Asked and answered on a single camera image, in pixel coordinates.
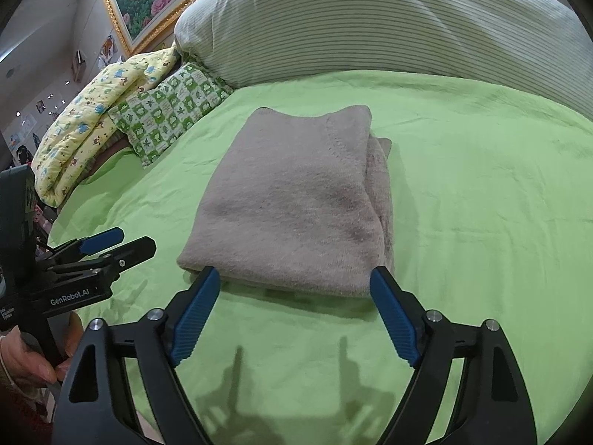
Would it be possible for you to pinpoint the yellow printed baby blanket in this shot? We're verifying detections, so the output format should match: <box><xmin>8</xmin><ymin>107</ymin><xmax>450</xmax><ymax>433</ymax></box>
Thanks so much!
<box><xmin>31</xmin><ymin>46</ymin><xmax>179</xmax><ymax>207</ymax></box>

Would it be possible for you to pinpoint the person's left hand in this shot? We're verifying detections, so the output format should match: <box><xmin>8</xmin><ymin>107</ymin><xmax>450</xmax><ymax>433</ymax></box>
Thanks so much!
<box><xmin>1</xmin><ymin>312</ymin><xmax>85</xmax><ymax>389</ymax></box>

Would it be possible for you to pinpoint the green bed sheet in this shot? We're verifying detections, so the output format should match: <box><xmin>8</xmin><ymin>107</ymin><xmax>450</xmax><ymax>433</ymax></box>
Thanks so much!
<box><xmin>50</xmin><ymin>71</ymin><xmax>592</xmax><ymax>444</ymax></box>

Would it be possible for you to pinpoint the beige knit sweater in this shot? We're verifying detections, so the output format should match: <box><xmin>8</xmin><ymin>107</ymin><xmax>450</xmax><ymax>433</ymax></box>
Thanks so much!
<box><xmin>178</xmin><ymin>106</ymin><xmax>394</xmax><ymax>299</ymax></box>

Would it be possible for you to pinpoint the striped white green duvet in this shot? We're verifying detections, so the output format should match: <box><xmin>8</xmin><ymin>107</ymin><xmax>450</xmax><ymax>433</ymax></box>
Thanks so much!
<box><xmin>174</xmin><ymin>0</ymin><xmax>592</xmax><ymax>116</ymax></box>

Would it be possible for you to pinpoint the green white patterned pillow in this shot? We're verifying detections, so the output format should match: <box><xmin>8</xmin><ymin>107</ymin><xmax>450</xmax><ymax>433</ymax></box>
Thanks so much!
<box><xmin>109</xmin><ymin>60</ymin><xmax>233</xmax><ymax>167</ymax></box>

